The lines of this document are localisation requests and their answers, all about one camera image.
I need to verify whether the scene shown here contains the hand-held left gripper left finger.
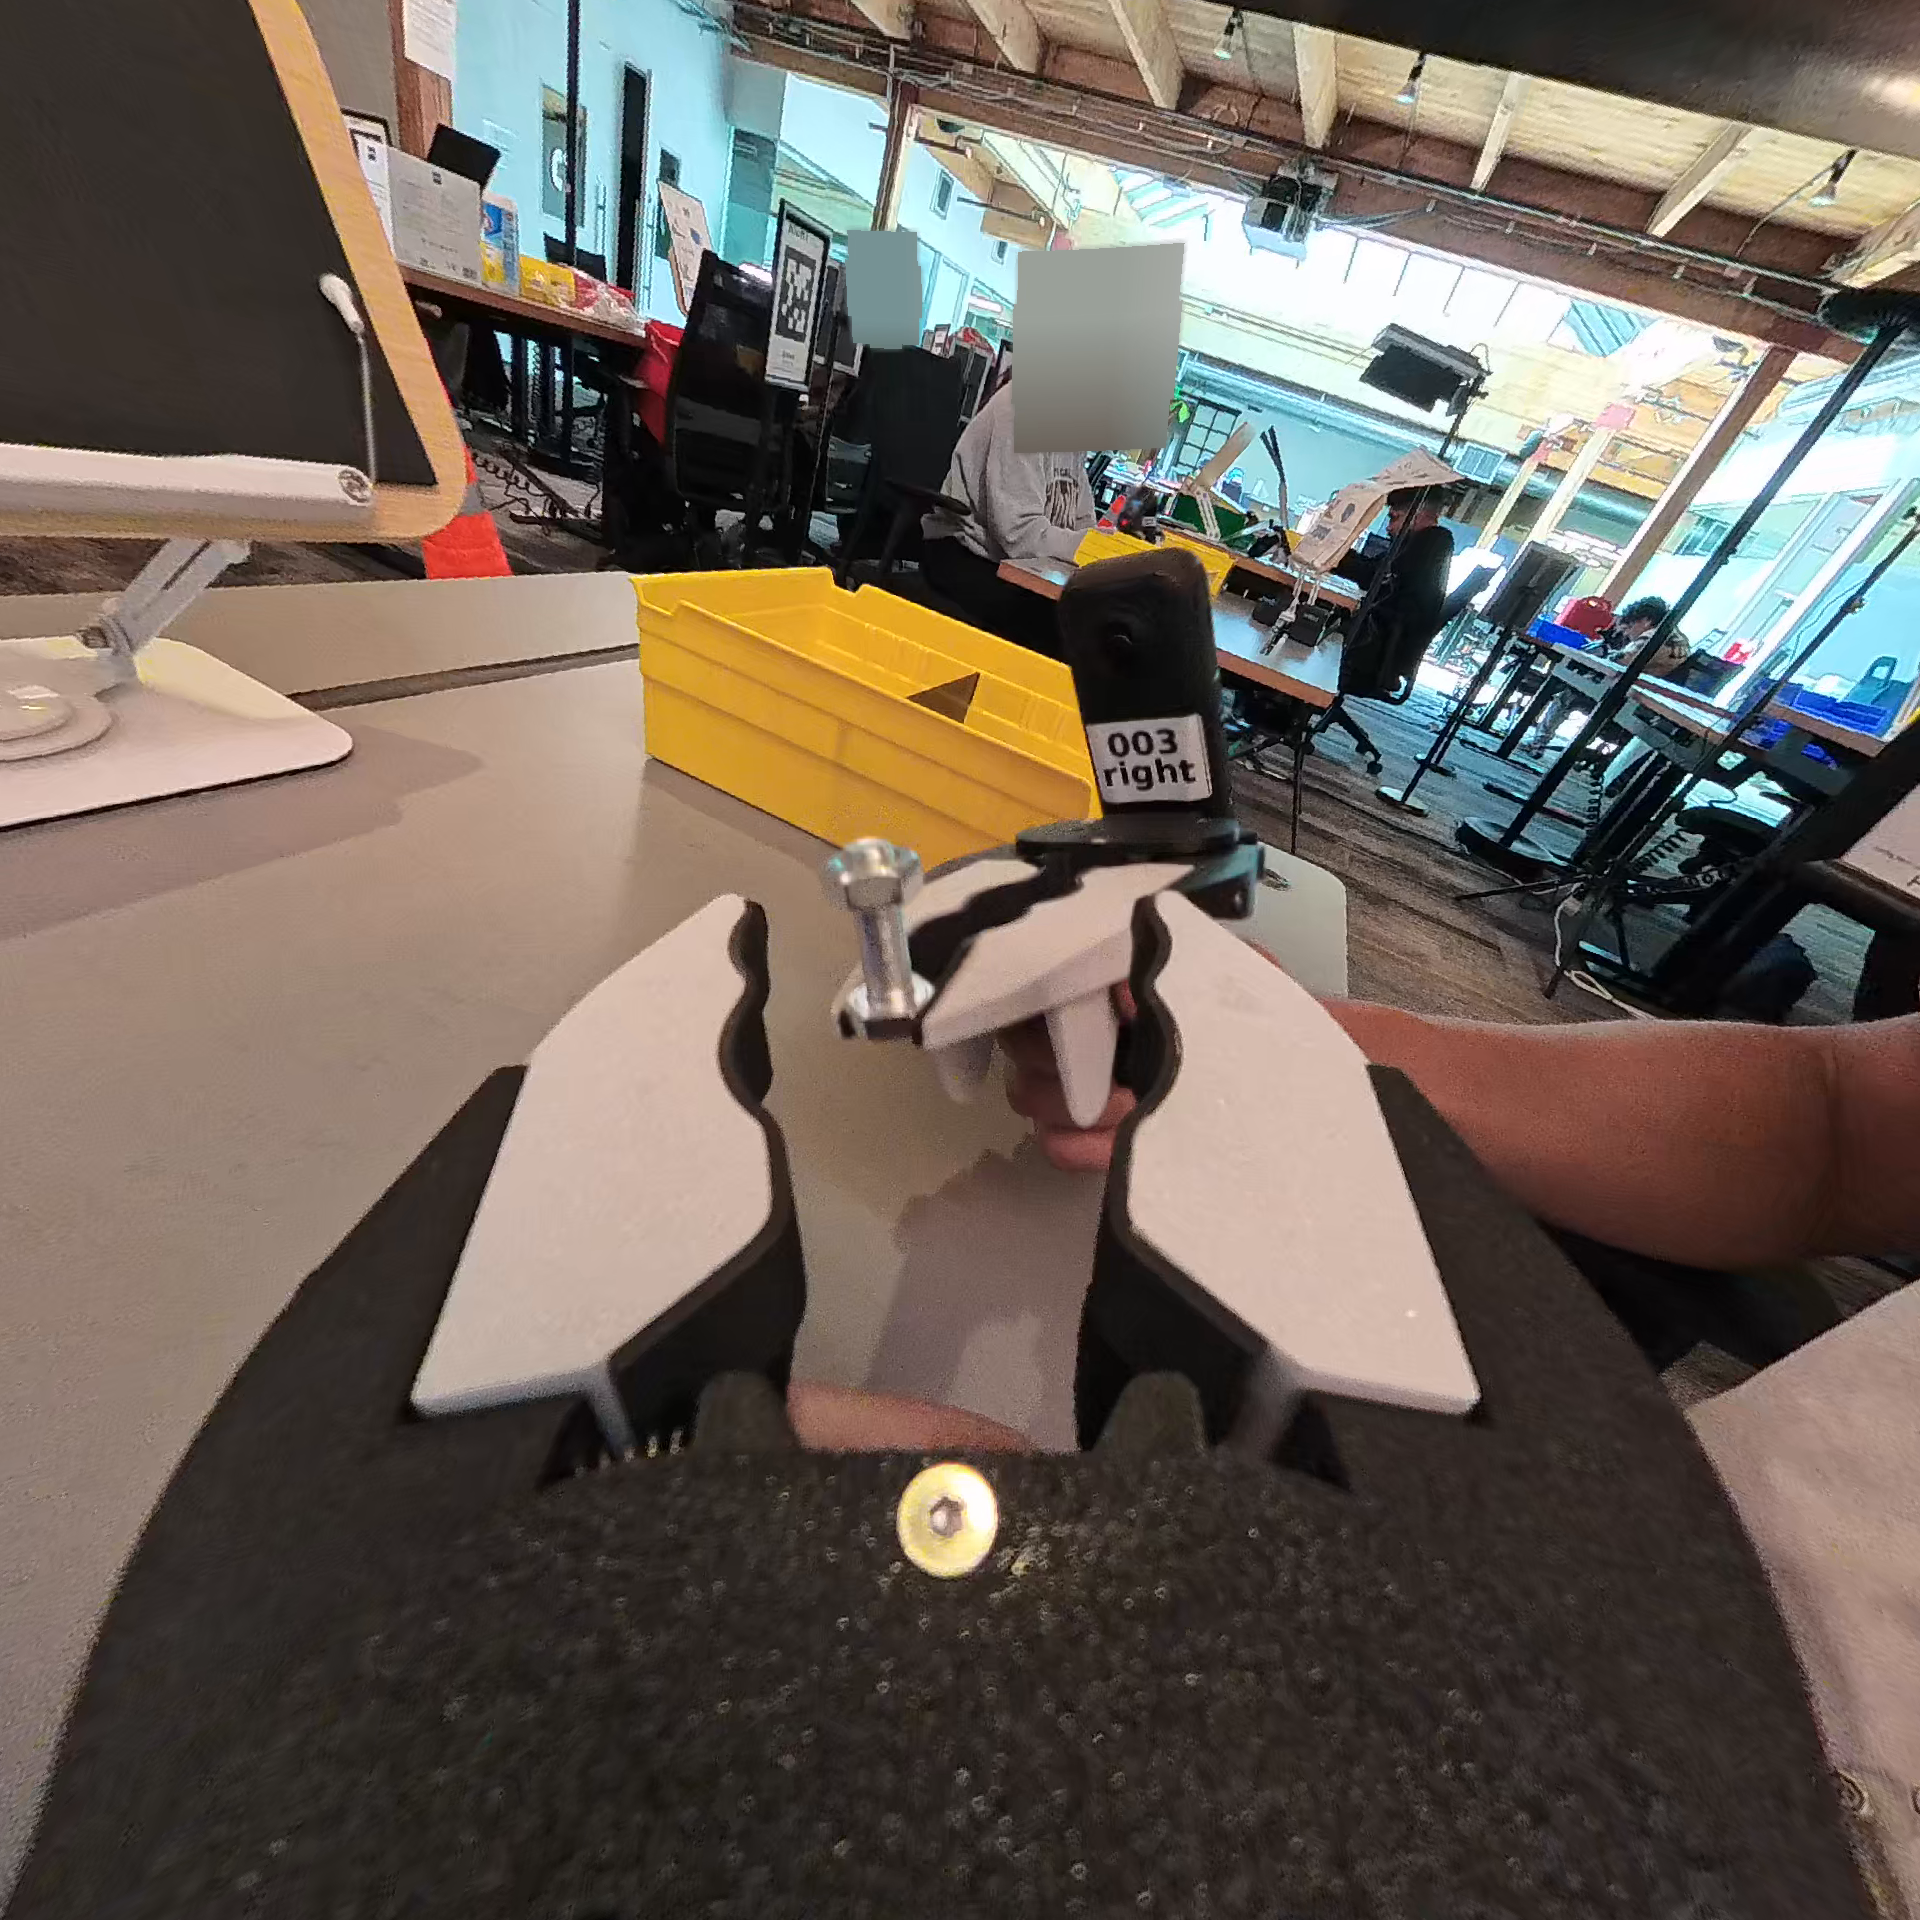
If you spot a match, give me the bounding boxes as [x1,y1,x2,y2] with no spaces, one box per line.
[406,893,804,1460]

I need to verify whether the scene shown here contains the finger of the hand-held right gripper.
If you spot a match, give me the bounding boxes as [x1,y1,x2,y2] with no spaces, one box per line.
[901,855,1041,1109]
[920,861,1190,1128]

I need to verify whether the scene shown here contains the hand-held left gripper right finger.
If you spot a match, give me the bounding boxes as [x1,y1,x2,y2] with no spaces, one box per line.
[1083,895,1484,1453]

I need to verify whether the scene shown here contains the steel hex bolt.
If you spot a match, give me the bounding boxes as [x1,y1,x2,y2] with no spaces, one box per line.
[820,837,924,1021]

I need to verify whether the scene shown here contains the yellow plastic bin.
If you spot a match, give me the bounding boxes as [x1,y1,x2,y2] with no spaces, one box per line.
[1073,527,1233,593]
[630,566,1104,873]

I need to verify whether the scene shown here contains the person's right forearm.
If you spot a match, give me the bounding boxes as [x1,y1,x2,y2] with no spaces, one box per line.
[1318,996,1920,1272]

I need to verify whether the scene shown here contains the grey desk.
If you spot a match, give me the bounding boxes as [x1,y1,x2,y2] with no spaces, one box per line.
[0,573,1354,1862]

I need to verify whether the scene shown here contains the person's right hand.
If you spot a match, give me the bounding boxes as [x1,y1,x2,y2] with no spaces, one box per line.
[1001,1018,1146,1176]

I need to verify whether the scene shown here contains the black hanging projector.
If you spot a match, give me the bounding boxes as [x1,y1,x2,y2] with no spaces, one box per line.
[1363,321,1491,414]

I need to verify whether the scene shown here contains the black office chair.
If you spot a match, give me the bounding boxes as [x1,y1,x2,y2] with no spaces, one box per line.
[660,256,819,565]

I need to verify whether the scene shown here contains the tag sign on stand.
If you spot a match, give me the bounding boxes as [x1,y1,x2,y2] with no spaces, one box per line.
[766,200,835,389]

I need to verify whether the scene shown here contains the orange traffic cone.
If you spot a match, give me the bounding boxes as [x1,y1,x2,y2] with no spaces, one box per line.
[422,449,514,581]

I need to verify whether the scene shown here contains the white monitor stand base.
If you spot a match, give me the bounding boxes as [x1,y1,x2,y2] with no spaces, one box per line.
[0,536,354,829]

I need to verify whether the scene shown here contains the person's white shirt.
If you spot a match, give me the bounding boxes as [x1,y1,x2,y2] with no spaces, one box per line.
[1686,1281,1920,1920]

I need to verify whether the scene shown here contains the framed right tag sign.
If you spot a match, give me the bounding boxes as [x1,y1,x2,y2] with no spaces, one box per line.
[1838,809,1920,913]

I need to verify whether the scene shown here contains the white cardboard box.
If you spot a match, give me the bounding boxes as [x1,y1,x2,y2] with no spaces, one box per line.
[342,112,485,287]

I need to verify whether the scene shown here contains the white cable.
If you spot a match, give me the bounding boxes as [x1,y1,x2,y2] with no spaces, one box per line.
[318,271,379,482]

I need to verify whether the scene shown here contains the monitor with wooden frame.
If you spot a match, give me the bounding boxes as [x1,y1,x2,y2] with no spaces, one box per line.
[0,0,472,541]

